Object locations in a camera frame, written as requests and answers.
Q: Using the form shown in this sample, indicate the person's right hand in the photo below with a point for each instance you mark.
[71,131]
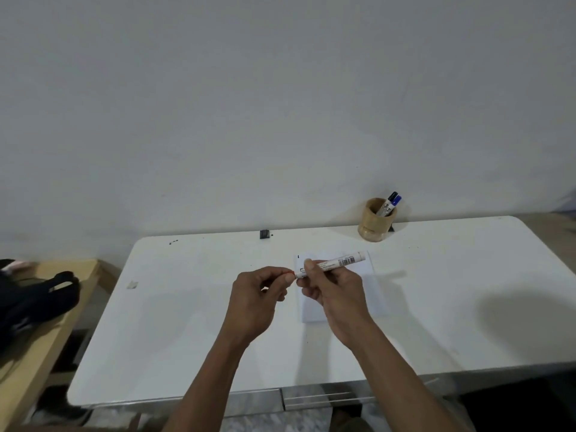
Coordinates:
[344,305]

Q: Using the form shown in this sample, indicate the person's left hand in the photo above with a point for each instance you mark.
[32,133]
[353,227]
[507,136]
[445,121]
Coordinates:
[249,305]

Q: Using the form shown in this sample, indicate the person's left thumb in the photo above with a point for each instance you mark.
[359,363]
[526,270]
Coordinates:
[282,285]

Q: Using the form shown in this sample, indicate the person's right thumb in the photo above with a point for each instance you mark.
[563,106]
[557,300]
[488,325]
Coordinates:
[318,272]

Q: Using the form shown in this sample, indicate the white marker pen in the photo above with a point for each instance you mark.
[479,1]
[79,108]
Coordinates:
[346,260]

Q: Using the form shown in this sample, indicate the person's left forearm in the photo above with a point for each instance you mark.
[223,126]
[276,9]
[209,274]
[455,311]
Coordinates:
[207,382]

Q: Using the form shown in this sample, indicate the person's right forearm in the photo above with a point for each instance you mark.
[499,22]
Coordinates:
[400,382]

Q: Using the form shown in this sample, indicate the small black clip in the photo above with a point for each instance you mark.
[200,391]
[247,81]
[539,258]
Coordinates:
[264,233]

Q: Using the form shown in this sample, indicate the white paper sheet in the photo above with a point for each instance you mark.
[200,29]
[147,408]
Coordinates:
[375,296]

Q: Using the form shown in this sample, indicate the wooden pen holder cup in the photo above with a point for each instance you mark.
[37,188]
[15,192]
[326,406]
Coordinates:
[373,224]

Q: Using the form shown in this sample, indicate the black capped marker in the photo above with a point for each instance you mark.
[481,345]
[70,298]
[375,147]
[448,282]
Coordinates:
[388,203]

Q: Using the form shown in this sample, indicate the blue capped marker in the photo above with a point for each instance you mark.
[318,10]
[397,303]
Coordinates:
[395,201]

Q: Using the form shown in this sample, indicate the black cloth bag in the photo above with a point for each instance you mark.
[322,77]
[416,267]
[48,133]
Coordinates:
[36,301]

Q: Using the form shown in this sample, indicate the light wooden side table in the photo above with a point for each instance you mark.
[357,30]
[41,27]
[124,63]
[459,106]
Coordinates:
[42,350]

